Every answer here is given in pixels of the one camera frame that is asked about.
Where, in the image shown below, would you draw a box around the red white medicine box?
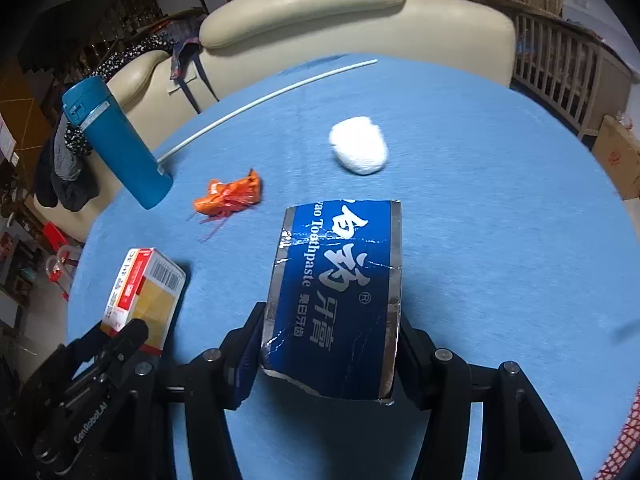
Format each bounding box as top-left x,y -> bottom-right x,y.
100,248 -> 186,356

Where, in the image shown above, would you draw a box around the blue toothpaste box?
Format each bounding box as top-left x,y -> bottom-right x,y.
260,200 -> 402,404

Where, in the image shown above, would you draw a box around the orange plastic wrapper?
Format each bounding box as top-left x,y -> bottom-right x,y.
192,169 -> 262,243

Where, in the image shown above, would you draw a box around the white tissue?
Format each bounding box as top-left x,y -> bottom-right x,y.
329,116 -> 390,176

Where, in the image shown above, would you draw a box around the blue table cloth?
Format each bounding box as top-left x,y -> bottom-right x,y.
67,54 -> 639,479

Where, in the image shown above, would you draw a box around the dark clothes on sofa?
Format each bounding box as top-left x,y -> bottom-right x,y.
34,113 -> 99,212

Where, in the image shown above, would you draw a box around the cream leather sofa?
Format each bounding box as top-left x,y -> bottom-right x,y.
31,0 -> 518,244

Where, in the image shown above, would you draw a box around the teal thermos bottle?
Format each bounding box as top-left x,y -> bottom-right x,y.
62,76 -> 172,209

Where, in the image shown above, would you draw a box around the cardboard box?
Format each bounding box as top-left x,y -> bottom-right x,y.
591,115 -> 640,200

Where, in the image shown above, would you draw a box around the white thin rod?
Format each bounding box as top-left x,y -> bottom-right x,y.
158,58 -> 378,162

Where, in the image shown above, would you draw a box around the wooden slatted crib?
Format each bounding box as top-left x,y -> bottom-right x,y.
480,0 -> 636,139

